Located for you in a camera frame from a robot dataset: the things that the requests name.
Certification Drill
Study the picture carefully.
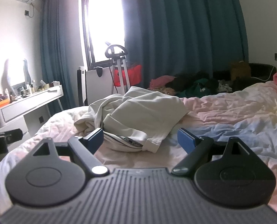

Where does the white zip-up jacket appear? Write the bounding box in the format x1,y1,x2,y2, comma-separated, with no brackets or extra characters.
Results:
74,86,188,153

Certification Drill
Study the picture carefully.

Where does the pile of dark clothes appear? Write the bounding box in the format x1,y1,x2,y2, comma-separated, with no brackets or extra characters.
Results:
161,62,277,98

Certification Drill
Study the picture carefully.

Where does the white vanity desk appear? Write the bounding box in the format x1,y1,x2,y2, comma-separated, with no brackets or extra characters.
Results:
0,85,64,144

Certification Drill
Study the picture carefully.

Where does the white panel heater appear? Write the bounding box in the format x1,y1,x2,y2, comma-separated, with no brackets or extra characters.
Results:
77,66,87,106

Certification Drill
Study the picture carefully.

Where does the pastel tie-dye bed quilt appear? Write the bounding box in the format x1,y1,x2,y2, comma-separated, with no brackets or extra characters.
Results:
0,82,277,215

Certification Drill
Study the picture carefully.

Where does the vanity mirror with light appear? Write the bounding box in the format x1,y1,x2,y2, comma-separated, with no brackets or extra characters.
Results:
1,59,32,96

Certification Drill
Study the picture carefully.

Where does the pink garment in pile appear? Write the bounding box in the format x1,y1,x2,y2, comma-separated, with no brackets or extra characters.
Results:
148,75,175,90

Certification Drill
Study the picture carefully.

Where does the teal curtain left panel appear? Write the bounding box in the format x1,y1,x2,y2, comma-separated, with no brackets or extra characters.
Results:
40,0,76,110

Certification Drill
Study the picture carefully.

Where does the teal curtain panel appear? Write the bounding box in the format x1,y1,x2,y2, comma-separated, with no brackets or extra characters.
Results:
40,0,76,110
122,0,249,88

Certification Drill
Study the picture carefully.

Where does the red cloth on stand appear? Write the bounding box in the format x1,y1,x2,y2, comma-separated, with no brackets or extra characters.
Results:
113,65,142,87

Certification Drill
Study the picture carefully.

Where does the white garment steamer stand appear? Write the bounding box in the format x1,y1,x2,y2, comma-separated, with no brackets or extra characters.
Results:
105,44,130,94

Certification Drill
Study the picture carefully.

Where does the teal curtain right panel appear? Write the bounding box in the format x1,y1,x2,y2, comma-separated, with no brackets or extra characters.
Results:
122,0,249,88

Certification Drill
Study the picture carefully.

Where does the dark framed window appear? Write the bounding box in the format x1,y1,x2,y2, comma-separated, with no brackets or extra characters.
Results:
80,0,125,70

